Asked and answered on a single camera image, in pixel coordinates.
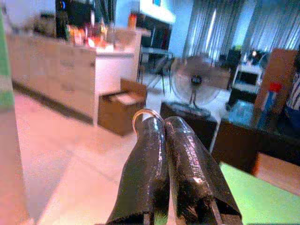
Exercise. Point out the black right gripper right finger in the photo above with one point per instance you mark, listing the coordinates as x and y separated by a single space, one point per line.
197 178

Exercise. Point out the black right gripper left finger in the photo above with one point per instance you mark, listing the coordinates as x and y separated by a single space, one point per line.
145 168

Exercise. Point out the black box under fan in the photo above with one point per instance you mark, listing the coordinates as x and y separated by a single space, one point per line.
201 126

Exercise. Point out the black cabinet with glass top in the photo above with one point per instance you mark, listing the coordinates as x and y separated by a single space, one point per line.
239 145

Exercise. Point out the open brown cardboard box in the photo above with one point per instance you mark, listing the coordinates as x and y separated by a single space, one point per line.
117 112

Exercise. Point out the green foam board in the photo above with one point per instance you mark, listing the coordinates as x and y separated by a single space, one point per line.
269 204

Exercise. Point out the black standing fan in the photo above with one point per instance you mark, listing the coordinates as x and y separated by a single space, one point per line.
197 79

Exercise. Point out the dark metal table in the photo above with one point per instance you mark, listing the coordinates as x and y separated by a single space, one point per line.
157 65

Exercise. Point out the white appliance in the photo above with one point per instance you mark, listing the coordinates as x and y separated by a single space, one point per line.
248 79

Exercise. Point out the person in striped shirt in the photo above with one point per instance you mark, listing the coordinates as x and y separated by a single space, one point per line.
294 98

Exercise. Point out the white kitchen counter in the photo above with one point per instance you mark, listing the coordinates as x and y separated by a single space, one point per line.
58 70

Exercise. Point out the brown box with red label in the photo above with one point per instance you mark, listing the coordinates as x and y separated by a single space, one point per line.
279 70

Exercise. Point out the orange container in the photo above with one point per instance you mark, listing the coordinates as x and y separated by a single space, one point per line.
132 22

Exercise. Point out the grey curtain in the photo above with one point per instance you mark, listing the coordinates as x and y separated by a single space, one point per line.
269 23

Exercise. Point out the white wall cupboard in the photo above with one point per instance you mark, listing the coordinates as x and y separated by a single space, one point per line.
157 10

